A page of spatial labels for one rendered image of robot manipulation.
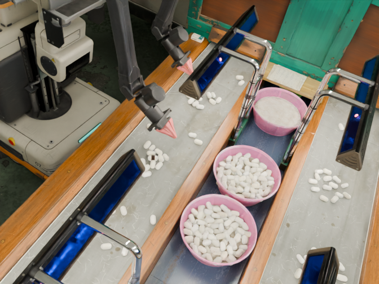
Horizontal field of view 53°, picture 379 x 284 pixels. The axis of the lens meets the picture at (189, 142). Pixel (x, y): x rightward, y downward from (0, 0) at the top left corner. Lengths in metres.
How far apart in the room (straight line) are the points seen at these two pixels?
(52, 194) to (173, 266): 0.48
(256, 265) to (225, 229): 0.17
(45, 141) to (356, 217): 1.56
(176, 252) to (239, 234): 0.23
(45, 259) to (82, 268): 0.39
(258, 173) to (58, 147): 1.11
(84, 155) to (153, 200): 0.31
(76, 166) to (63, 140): 0.75
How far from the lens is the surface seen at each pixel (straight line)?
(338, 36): 1.92
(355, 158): 1.26
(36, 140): 2.21
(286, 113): 1.85
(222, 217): 1.39
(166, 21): 1.68
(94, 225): 0.90
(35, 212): 1.36
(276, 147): 1.75
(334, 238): 1.50
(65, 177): 1.42
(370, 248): 1.51
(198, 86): 1.29
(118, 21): 1.25
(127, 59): 1.31
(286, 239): 1.42
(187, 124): 1.64
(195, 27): 2.14
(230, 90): 1.85
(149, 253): 1.26
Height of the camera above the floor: 1.91
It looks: 48 degrees down
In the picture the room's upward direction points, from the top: 12 degrees clockwise
